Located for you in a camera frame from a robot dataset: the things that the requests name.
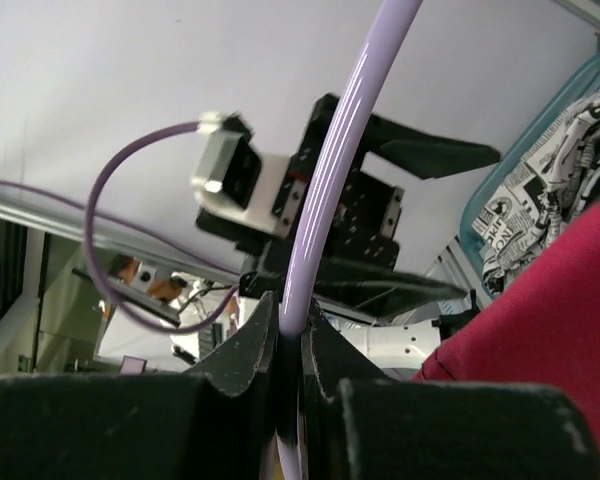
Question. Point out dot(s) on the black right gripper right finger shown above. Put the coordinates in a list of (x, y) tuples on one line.
[(361, 424)]

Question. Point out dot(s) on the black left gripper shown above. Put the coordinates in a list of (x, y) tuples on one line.
[(366, 216)]

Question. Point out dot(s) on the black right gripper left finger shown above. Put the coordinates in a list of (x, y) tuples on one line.
[(213, 421)]

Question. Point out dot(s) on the pink black patterned trousers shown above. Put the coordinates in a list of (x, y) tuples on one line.
[(545, 329)]

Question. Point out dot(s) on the lilac plastic hanger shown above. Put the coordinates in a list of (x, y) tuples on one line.
[(351, 116)]

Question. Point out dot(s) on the black white newspaper print trousers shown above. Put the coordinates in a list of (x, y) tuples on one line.
[(549, 187)]

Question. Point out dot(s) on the teal plastic basket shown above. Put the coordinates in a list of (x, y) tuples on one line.
[(584, 82)]

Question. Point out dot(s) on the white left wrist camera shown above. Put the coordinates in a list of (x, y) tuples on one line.
[(233, 180)]

